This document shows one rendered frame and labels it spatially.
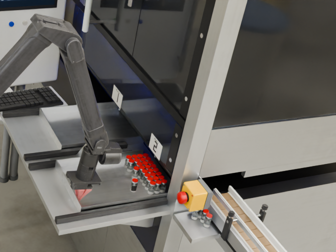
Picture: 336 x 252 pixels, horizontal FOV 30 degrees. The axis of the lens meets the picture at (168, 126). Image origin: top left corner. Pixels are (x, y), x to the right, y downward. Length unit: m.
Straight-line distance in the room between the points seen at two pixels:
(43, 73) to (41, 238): 0.87
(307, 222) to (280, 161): 0.44
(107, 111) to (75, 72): 0.86
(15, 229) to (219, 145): 1.53
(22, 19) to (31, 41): 1.05
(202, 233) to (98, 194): 0.37
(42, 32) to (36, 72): 1.23
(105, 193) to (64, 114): 0.50
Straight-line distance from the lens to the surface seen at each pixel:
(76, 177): 2.03
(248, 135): 2.10
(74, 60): 1.70
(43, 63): 2.86
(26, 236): 3.27
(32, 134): 2.41
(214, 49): 1.83
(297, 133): 2.25
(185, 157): 2.02
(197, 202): 2.03
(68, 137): 2.41
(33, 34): 1.66
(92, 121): 1.88
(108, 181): 2.22
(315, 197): 2.56
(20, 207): 3.43
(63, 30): 1.67
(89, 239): 2.92
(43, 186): 2.16
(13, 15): 2.69
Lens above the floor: 2.22
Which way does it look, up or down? 31 degrees down
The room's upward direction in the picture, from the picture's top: 13 degrees clockwise
